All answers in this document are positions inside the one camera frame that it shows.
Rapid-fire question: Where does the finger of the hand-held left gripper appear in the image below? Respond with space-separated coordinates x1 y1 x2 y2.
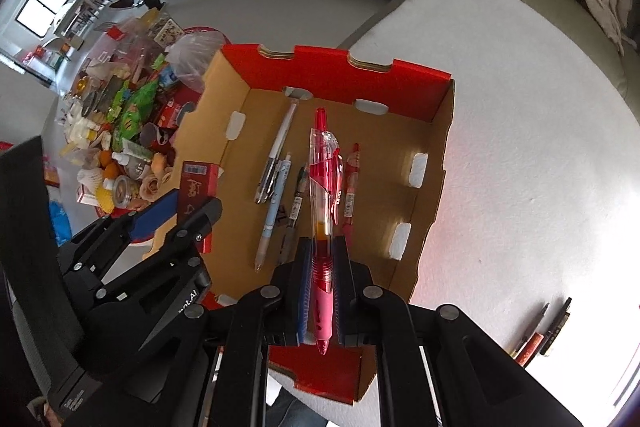
99 199 224 304
59 189 182 288

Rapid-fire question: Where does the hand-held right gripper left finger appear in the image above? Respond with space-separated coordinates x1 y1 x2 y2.
65 237 316 427

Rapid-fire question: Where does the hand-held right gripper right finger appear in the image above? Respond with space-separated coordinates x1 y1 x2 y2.
332 237 585 427

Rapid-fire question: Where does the small red box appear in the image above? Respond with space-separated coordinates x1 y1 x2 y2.
172 161 221 255

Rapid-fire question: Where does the light blue pen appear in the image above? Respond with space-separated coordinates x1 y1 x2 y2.
254 152 293 273

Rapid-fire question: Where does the black gel pen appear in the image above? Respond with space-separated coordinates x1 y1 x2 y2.
277 164 308 265

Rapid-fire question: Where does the pink grip clear pen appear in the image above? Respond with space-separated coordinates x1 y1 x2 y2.
306 107 346 356

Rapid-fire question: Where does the red gel pen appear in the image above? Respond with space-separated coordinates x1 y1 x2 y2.
340 143 362 248

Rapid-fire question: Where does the white marker pen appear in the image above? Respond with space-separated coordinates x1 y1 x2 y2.
255 99 301 205

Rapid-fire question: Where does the red cardboard box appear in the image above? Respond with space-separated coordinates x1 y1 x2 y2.
145 43 457 405

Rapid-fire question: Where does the red marker pen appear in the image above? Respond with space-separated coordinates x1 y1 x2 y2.
515 332 546 368

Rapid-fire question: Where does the grey gel pen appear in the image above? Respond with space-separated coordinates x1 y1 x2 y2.
510 302 550 355

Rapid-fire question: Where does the black marker pen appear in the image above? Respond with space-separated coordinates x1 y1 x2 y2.
539 298 572 356

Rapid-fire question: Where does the blue bag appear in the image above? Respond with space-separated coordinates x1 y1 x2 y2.
47 199 73 248

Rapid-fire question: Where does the pile of snacks and bottles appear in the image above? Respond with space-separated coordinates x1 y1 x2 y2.
50 9 231 212

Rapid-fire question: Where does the black office chair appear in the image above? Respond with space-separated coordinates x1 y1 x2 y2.
0 134 91 408

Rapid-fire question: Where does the translucent plastic bag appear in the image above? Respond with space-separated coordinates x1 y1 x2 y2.
165 29 226 95

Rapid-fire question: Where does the window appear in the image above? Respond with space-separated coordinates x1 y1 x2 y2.
15 0 73 40

